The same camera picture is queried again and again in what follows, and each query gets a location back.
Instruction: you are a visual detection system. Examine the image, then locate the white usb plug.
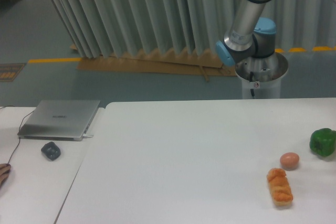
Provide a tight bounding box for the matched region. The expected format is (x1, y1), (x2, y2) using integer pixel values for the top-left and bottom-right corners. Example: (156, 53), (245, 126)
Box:
(82, 134), (94, 138)

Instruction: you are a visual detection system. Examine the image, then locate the person's hand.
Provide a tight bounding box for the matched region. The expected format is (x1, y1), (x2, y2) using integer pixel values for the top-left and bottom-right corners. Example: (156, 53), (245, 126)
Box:
(0, 163), (12, 185)

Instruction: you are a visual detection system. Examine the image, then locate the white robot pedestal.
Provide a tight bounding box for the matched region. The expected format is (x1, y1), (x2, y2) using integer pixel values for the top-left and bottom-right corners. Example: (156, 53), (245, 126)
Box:
(235, 52), (289, 99)

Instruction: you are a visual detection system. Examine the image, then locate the black thin cable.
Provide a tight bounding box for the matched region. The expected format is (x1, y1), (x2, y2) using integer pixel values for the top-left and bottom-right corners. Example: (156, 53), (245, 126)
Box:
(0, 105), (40, 166)

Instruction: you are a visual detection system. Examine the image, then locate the brown egg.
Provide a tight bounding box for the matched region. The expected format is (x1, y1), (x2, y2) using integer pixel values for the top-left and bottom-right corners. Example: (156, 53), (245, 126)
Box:
(280, 152), (300, 169)

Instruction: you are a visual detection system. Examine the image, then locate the orange bread loaf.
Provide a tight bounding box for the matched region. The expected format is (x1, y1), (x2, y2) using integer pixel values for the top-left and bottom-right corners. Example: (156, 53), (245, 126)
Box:
(267, 168), (293, 206)

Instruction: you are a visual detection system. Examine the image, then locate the silver laptop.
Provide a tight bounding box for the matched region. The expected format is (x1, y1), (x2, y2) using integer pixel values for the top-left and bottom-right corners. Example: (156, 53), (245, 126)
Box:
(17, 100), (100, 141)

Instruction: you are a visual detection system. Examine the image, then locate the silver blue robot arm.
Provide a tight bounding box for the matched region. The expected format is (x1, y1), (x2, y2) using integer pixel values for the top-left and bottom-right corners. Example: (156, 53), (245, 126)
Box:
(216, 0), (271, 66)

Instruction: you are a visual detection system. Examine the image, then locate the black small gadget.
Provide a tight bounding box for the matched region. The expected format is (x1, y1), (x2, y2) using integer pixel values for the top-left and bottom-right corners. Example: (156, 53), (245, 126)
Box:
(41, 142), (61, 161)

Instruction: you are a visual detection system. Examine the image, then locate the green bell pepper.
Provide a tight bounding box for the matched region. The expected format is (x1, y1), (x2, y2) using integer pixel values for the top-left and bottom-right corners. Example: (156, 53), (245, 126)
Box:
(309, 128), (335, 157)

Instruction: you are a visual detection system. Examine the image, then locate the pale green pleated curtain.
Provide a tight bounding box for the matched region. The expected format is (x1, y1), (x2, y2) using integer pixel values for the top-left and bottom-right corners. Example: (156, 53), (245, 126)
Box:
(52, 0), (335, 58)

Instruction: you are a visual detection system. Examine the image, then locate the brown cardboard sheet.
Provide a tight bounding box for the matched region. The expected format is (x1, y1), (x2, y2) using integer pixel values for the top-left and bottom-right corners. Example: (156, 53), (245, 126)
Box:
(77, 48), (236, 81)

